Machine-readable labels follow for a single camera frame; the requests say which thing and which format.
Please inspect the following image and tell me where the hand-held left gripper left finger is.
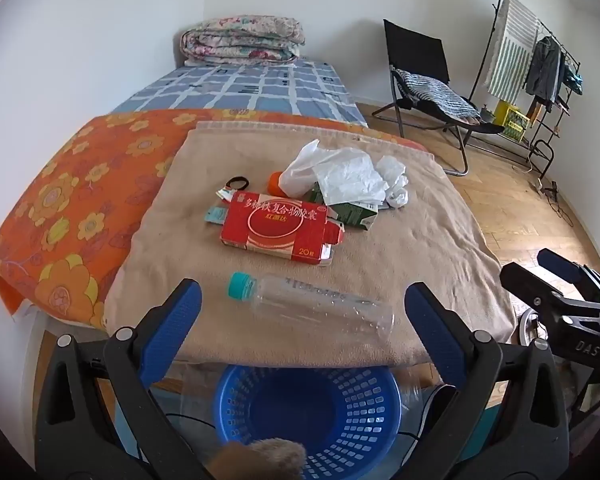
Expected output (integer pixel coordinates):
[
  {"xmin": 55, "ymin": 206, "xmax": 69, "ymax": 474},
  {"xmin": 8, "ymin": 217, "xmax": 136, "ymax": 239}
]
[{"xmin": 35, "ymin": 277, "xmax": 216, "ymax": 480}]

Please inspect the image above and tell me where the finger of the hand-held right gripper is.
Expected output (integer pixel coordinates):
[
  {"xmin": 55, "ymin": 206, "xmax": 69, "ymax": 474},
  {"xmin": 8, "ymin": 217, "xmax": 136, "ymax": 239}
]
[
  {"xmin": 536, "ymin": 247, "xmax": 600, "ymax": 306},
  {"xmin": 499, "ymin": 261, "xmax": 598, "ymax": 322}
]

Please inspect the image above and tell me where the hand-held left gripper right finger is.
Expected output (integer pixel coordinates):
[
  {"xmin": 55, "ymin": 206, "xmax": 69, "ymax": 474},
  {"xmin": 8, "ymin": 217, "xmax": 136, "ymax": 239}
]
[{"xmin": 395, "ymin": 281, "xmax": 571, "ymax": 480}]

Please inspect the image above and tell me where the clear plastic bottle teal cap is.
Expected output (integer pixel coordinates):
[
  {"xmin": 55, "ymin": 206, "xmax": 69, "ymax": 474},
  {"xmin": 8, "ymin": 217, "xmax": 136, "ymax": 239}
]
[{"xmin": 227, "ymin": 272, "xmax": 396, "ymax": 348}]

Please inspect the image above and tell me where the blue plastic basket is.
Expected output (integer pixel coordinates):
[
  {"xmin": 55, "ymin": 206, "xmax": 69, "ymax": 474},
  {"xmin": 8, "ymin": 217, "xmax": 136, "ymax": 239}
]
[{"xmin": 214, "ymin": 364, "xmax": 403, "ymax": 480}]

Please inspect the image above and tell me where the green drink carton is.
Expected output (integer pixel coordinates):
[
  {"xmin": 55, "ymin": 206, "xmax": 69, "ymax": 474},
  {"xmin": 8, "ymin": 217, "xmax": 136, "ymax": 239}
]
[{"xmin": 310, "ymin": 182, "xmax": 379, "ymax": 231}]

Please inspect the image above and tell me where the red medicine box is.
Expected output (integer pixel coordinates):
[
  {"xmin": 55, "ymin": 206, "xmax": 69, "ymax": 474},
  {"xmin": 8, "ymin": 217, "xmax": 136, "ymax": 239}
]
[{"xmin": 220, "ymin": 190, "xmax": 346, "ymax": 264}]

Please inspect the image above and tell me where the white tissue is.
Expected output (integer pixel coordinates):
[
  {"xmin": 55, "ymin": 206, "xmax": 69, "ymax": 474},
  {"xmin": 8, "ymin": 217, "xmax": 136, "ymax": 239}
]
[{"xmin": 376, "ymin": 155, "xmax": 411, "ymax": 209}]

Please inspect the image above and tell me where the white paper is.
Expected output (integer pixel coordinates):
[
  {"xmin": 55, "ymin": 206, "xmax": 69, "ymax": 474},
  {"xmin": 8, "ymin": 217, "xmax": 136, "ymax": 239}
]
[{"xmin": 312, "ymin": 147, "xmax": 391, "ymax": 207}]

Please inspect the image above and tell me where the white round object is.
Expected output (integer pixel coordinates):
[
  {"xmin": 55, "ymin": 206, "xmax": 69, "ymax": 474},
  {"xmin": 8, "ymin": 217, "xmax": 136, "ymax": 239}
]
[{"xmin": 519, "ymin": 309, "xmax": 542, "ymax": 347}]

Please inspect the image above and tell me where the beige blanket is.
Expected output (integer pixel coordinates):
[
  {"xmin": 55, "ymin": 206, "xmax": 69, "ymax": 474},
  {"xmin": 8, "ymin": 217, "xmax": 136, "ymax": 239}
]
[{"xmin": 102, "ymin": 121, "xmax": 518, "ymax": 367}]

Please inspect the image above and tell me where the black drying rack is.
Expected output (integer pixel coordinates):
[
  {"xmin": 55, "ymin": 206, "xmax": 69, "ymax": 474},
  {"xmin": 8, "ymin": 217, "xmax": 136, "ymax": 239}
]
[{"xmin": 467, "ymin": 0, "xmax": 583, "ymax": 181}]

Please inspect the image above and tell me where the yellow crate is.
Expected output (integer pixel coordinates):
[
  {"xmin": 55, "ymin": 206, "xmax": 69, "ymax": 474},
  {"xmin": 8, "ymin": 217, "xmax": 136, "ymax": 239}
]
[{"xmin": 494, "ymin": 101, "xmax": 531, "ymax": 142}]

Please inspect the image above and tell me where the brown furry object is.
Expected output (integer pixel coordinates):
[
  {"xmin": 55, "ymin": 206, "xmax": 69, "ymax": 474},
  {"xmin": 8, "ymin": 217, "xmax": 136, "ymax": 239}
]
[{"xmin": 215, "ymin": 437, "xmax": 308, "ymax": 480}]

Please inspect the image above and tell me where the orange floral blanket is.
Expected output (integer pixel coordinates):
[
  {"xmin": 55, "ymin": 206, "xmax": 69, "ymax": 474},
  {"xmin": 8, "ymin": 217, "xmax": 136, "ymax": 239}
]
[{"xmin": 0, "ymin": 108, "xmax": 426, "ymax": 331}]

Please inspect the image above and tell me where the teal garment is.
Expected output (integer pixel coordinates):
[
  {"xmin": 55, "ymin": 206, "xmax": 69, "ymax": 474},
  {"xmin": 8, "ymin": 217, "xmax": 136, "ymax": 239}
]
[{"xmin": 562, "ymin": 62, "xmax": 584, "ymax": 95}]

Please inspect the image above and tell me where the dark jacket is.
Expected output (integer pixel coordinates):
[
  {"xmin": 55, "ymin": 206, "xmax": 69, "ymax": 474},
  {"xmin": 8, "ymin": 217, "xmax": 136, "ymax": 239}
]
[{"xmin": 525, "ymin": 36, "xmax": 566, "ymax": 107}]

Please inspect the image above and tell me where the striped cloth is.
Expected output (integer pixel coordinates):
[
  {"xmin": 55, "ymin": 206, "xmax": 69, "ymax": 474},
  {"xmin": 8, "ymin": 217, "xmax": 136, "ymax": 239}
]
[{"xmin": 397, "ymin": 69, "xmax": 481, "ymax": 120}]

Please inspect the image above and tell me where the striped towel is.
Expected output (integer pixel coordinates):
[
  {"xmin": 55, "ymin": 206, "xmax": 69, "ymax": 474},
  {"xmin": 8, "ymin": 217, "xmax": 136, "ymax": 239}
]
[{"xmin": 485, "ymin": 0, "xmax": 540, "ymax": 103}]

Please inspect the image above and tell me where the black folding chair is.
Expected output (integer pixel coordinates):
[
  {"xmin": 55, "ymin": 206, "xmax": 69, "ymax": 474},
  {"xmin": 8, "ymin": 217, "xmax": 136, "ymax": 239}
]
[{"xmin": 371, "ymin": 19, "xmax": 506, "ymax": 177}]

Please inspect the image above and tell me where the blue checked bed sheet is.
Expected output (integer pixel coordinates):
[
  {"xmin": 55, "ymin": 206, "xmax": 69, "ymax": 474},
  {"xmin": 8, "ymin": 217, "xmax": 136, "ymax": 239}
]
[{"xmin": 111, "ymin": 57, "xmax": 370, "ymax": 128}]

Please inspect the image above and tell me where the folded floral quilt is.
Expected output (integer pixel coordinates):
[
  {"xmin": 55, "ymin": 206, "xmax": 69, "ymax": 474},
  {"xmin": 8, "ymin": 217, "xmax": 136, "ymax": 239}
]
[{"xmin": 181, "ymin": 16, "xmax": 307, "ymax": 67}]

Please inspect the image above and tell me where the black floor cable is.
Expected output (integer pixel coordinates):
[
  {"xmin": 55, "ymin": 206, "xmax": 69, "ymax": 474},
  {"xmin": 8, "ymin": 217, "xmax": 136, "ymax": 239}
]
[{"xmin": 530, "ymin": 160, "xmax": 576, "ymax": 226}]

